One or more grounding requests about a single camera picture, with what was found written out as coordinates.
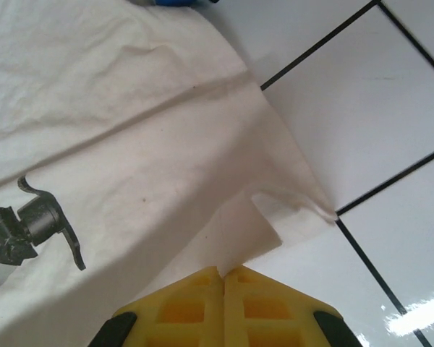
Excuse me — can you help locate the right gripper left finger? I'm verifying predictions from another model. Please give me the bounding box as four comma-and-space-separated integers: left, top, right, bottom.
93, 265, 226, 347

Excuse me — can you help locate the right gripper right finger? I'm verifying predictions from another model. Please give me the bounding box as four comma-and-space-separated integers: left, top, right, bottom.
223, 265, 359, 347

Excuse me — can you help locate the cream t-shirt with black print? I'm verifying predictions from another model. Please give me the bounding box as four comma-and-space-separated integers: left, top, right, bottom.
0, 0, 339, 347

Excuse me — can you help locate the blue folded t-shirt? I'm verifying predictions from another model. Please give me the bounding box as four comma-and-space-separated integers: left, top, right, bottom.
129, 0, 218, 8

